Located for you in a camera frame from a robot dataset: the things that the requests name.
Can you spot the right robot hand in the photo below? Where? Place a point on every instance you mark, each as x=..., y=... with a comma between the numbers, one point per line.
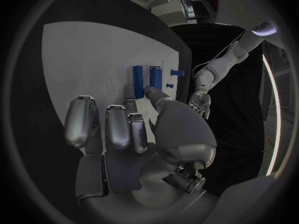
x=182, y=127

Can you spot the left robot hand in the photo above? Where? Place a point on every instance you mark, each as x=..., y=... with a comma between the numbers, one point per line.
x=201, y=100

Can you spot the small blue peg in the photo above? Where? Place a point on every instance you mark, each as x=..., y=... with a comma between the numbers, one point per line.
x=170, y=85

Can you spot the thick blue cylinder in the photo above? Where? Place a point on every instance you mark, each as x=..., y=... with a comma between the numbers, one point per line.
x=155, y=78

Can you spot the thin long blue cylinder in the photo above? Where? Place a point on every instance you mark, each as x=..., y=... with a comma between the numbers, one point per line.
x=138, y=82

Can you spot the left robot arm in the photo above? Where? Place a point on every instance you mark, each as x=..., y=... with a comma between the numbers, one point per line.
x=224, y=63

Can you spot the white task board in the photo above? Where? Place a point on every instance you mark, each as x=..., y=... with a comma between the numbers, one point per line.
x=93, y=59

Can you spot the glowing light bar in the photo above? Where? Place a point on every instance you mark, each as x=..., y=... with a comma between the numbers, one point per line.
x=276, y=100

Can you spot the workshop desk with screens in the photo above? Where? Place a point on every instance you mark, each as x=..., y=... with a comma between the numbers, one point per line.
x=191, y=7

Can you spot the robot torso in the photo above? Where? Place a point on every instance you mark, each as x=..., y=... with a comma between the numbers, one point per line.
x=245, y=3

